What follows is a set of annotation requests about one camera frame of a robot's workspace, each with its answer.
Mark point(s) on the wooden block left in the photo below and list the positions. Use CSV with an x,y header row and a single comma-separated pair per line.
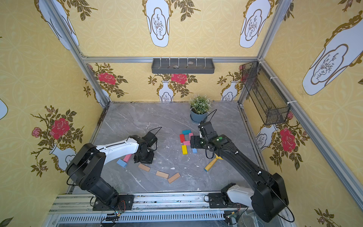
x,y
144,167

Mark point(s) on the circuit board with wires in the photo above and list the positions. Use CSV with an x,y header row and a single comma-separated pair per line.
x,y
110,219

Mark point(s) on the aluminium rail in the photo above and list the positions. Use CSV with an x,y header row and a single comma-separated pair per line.
x,y
159,207

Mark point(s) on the black wire mesh basket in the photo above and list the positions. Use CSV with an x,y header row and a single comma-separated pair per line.
x,y
268,100

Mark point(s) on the light blue block left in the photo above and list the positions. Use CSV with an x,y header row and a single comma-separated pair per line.
x,y
122,163

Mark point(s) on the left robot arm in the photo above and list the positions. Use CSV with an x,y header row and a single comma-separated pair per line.
x,y
86,167

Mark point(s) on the wooden block middle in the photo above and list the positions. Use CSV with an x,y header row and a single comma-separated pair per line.
x,y
162,174

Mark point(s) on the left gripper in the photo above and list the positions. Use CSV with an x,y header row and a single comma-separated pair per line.
x,y
144,154

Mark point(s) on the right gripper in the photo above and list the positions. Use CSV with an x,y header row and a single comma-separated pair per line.
x,y
195,142

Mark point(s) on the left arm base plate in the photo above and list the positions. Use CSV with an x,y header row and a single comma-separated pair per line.
x,y
117,203

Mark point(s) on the wooden block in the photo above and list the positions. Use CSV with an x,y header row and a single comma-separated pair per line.
x,y
174,177
144,167
162,174

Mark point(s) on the wooden block right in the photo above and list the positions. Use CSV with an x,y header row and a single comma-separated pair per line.
x,y
174,177

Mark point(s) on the grey wall shelf tray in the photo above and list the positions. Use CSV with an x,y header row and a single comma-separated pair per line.
x,y
178,65

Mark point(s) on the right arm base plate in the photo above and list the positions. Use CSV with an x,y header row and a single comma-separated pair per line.
x,y
216,200

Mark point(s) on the red block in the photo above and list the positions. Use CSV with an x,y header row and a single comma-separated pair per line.
x,y
182,138

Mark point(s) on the potted green plant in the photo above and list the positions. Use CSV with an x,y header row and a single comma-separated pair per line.
x,y
199,108

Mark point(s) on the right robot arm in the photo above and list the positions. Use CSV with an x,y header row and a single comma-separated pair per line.
x,y
267,196

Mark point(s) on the yellow block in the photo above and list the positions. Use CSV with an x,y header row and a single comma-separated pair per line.
x,y
184,150

